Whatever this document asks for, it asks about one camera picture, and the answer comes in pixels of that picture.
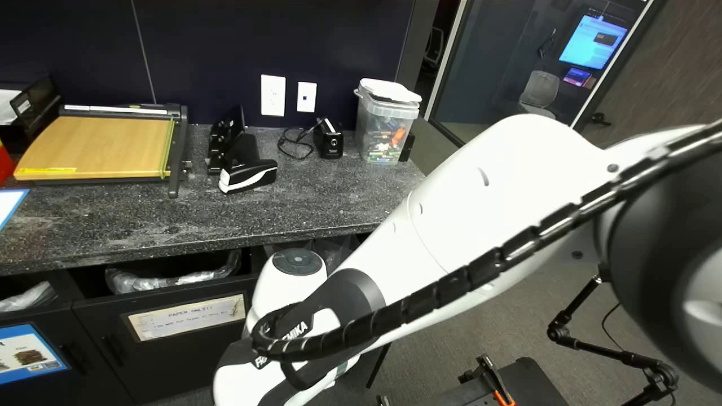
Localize cabinet door with paper label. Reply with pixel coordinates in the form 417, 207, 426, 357
72, 274, 261, 405

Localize cabinet door with blue sign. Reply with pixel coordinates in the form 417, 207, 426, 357
0, 306, 137, 406

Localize black pencil sharpener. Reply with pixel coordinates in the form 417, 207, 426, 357
313, 116, 345, 160

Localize clear plastic container of markers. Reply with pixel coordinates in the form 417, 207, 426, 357
354, 78, 422, 165

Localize black and white electric stapler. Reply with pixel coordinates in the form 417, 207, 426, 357
218, 133, 279, 195

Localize black hole punch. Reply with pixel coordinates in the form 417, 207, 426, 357
206, 106, 249, 175

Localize office chair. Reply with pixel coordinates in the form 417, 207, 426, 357
517, 70, 561, 121

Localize black and orange clamp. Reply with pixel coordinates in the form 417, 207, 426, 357
457, 354, 518, 406

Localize laptop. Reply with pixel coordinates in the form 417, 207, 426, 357
562, 67, 594, 89

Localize wooden paper cutter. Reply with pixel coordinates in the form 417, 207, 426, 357
12, 103, 193, 198

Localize monitor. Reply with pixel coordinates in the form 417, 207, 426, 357
558, 14, 629, 72

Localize black desk tray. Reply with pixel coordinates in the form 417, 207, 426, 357
10, 76, 62, 142

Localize blue paper sheet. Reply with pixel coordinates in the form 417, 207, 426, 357
0, 188, 30, 232

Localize red box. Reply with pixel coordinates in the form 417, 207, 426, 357
0, 140, 16, 185

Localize white switch plate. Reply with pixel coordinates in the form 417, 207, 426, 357
296, 81, 318, 114

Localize white wall socket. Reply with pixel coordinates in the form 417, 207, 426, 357
260, 74, 287, 118

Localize thin black cable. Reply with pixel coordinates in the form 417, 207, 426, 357
600, 302, 622, 340

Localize camera on mount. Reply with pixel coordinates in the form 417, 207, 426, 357
546, 274, 681, 406

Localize black cabinet door handle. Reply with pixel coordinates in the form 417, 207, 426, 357
60, 339, 86, 377
104, 333, 129, 368

